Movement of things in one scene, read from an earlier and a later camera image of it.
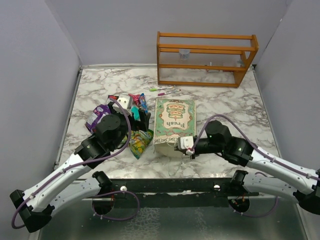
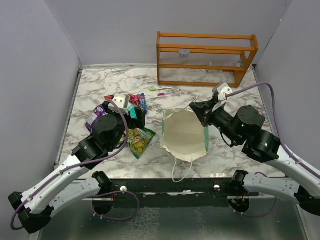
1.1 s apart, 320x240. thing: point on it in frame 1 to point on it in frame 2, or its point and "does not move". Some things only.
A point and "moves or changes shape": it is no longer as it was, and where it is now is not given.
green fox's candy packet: [139, 140] does not move
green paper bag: [173, 118] moves or changes shape
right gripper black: [177, 148] to [201, 108]
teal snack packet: [135, 110] does not move
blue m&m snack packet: [143, 103] does not move
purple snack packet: [96, 114] does not move
